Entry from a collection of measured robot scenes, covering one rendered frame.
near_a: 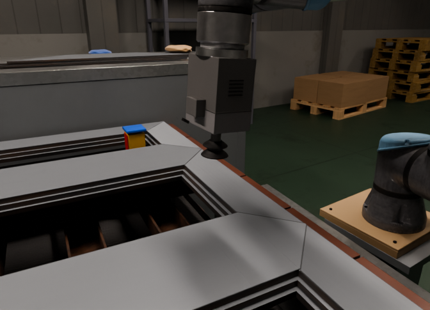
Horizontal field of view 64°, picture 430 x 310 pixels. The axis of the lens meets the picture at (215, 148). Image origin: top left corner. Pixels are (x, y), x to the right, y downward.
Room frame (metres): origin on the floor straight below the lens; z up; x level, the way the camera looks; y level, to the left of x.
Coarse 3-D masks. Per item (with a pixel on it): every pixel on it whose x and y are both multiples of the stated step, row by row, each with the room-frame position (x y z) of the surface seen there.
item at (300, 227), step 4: (284, 220) 0.54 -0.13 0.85; (292, 224) 0.53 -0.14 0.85; (296, 224) 0.53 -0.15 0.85; (300, 224) 0.53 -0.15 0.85; (304, 224) 0.53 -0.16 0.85; (296, 228) 0.52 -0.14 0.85; (300, 228) 0.52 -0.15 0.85; (304, 228) 0.52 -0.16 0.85; (300, 232) 0.50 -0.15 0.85; (304, 232) 0.50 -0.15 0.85; (304, 236) 0.49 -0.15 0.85
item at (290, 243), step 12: (252, 216) 0.56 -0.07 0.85; (264, 228) 0.52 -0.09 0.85; (276, 228) 0.52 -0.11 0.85; (288, 228) 0.52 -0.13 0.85; (276, 240) 0.48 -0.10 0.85; (288, 240) 0.48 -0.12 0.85; (300, 240) 0.48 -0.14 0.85; (288, 252) 0.45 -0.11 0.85; (300, 252) 0.45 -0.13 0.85; (300, 264) 0.42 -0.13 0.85
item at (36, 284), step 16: (16, 272) 0.40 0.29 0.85; (32, 272) 0.40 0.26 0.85; (48, 272) 0.40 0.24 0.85; (0, 288) 0.37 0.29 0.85; (16, 288) 0.37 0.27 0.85; (32, 288) 0.37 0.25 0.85; (48, 288) 0.37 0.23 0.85; (0, 304) 0.34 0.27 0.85; (16, 304) 0.34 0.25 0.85; (32, 304) 0.34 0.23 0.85; (48, 304) 0.34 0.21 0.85
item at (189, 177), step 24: (48, 144) 0.97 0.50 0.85; (72, 144) 0.99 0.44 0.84; (96, 144) 1.02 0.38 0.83; (120, 144) 1.05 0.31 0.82; (168, 168) 0.79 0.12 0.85; (48, 192) 0.66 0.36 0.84; (72, 192) 0.68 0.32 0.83; (96, 192) 0.69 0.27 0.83; (0, 216) 0.61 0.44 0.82; (264, 288) 0.38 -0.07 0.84; (288, 288) 0.39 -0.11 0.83; (312, 288) 0.38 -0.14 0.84
